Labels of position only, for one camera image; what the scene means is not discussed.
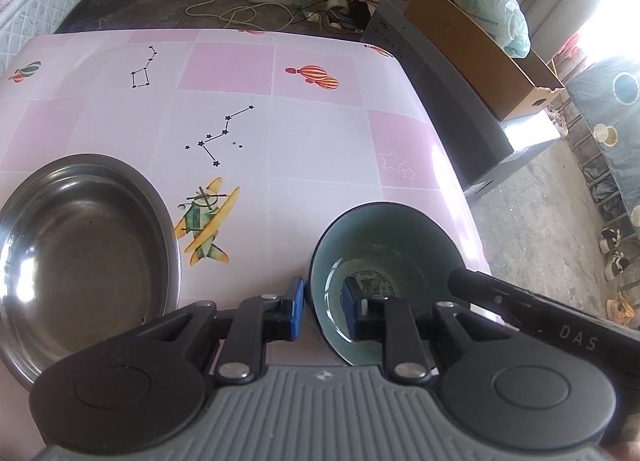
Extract teal ceramic bowl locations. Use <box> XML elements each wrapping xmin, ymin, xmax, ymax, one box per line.
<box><xmin>306</xmin><ymin>202</ymin><xmax>470</xmax><ymax>366</ymax></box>

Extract white shoes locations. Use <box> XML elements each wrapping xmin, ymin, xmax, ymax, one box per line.
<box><xmin>599</xmin><ymin>227</ymin><xmax>630</xmax><ymax>282</ymax></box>

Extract deep steel bowl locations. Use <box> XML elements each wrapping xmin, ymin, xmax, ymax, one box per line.
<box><xmin>1</xmin><ymin>153</ymin><xmax>180</xmax><ymax>389</ymax></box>

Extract large grey box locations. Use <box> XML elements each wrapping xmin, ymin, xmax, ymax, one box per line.
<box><xmin>362</xmin><ymin>0</ymin><xmax>560</xmax><ymax>203</ymax></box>

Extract blue dotted cloth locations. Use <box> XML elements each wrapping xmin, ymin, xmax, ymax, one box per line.
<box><xmin>565</xmin><ymin>58</ymin><xmax>639</xmax><ymax>231</ymax></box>

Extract pink patterned tablecloth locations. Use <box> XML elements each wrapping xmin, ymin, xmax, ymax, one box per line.
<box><xmin>1</xmin><ymin>30</ymin><xmax>487</xmax><ymax>305</ymax></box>

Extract brown cardboard box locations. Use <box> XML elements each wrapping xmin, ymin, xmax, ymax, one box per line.
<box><xmin>405</xmin><ymin>0</ymin><xmax>564</xmax><ymax>121</ymax></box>

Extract light green plastic bag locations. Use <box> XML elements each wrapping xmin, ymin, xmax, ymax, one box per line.
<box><xmin>453</xmin><ymin>0</ymin><xmax>530</xmax><ymax>59</ymax></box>

